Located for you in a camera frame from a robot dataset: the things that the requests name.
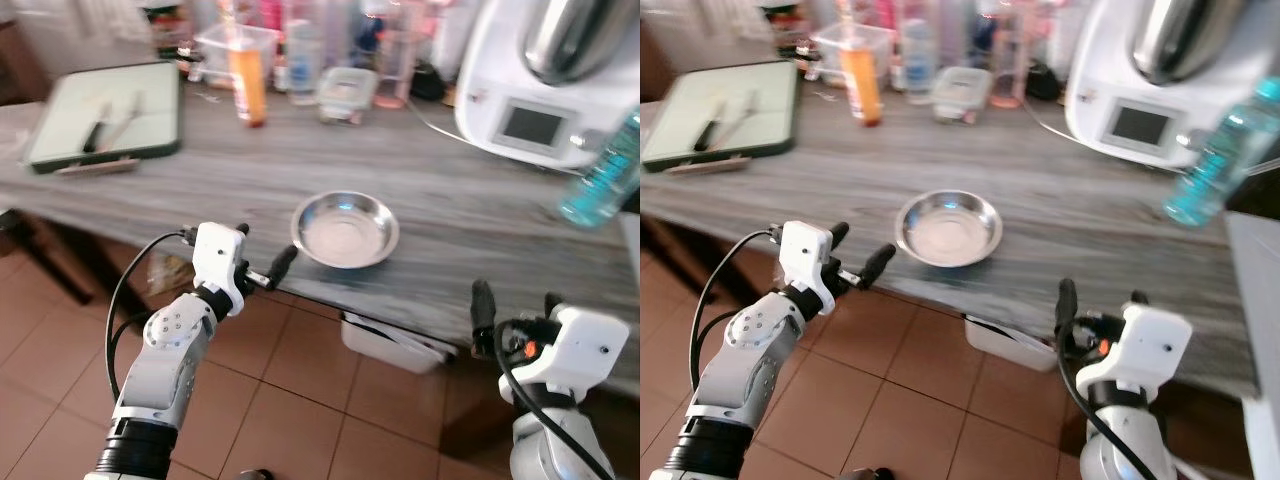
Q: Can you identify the white plastic bin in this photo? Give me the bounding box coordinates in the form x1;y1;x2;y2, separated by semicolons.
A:
962;312;1062;374
339;311;458;377

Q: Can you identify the shallow stainless steel bowl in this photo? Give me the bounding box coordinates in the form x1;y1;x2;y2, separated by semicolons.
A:
290;190;401;270
894;190;1005;270

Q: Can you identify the white cabinet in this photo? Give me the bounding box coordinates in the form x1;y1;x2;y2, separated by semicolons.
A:
617;210;641;296
1224;208;1280;480

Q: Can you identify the blue-tinted water bottle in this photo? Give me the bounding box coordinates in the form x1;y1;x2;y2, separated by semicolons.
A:
1162;78;1280;228
557;108;641;228

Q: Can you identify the orange plastic bottle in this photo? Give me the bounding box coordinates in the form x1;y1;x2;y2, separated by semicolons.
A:
837;38;887;129
227;38;270;129

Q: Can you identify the small wooden board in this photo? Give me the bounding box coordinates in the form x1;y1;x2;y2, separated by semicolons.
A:
664;154;757;177
54;157;143;180

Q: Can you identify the thin metal utensil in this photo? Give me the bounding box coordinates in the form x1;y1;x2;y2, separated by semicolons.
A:
721;93;758;143
108;93;147;148

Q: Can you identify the small lidded clear container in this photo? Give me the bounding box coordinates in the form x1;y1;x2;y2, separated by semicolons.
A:
317;67;380;127
929;66;995;126

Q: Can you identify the clear plastic bottle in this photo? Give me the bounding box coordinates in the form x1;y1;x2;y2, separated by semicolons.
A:
899;18;940;105
285;18;327;107

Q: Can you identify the clear plastic box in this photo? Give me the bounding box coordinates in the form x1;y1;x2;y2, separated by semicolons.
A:
194;21;283;87
809;21;897;87

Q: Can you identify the green-rimmed pale tray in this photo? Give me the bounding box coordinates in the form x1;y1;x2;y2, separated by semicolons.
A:
21;61;184;177
640;59;802;175

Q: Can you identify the dark jar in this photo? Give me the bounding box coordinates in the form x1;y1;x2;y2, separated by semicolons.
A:
148;4;197;63
768;4;813;63

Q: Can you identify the pinkish clear cup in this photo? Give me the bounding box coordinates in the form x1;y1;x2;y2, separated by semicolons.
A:
989;28;1032;110
374;28;417;110

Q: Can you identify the white kitchen appliance with screen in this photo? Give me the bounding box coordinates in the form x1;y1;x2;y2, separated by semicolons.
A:
1064;0;1280;172
454;0;641;172

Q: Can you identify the steel appliance mixing jug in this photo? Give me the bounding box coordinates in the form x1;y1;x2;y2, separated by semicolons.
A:
519;0;641;88
1129;0;1263;88

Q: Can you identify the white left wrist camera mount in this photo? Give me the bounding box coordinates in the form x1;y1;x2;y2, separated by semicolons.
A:
192;222;250;317
779;220;837;317

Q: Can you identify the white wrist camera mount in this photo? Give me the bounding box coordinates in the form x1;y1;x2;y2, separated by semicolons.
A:
1075;302;1194;393
779;220;837;317
192;222;250;317
499;305;632;393

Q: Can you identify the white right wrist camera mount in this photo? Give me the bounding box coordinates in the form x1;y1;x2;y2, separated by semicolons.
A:
1075;302;1194;393
499;305;632;393

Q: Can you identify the dark wooden table frame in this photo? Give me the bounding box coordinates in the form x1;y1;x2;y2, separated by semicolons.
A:
640;210;706;301
0;208;96;306

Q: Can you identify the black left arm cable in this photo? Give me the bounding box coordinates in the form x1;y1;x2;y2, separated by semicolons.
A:
104;229;197;401
689;227;784;399

